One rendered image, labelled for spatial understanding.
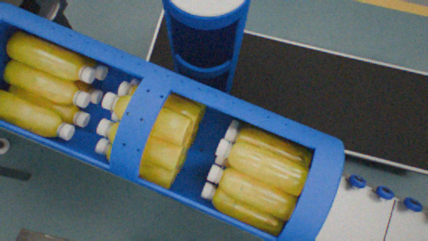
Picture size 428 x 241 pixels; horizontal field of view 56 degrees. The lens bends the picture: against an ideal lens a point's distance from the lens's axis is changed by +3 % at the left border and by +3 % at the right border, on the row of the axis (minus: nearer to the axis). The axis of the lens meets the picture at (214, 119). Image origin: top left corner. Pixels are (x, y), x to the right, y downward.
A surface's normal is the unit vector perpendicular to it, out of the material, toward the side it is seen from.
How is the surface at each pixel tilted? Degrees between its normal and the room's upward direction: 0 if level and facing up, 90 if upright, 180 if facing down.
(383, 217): 0
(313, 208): 21
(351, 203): 0
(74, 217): 0
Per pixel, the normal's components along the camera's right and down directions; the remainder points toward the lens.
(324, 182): 0.05, -0.30
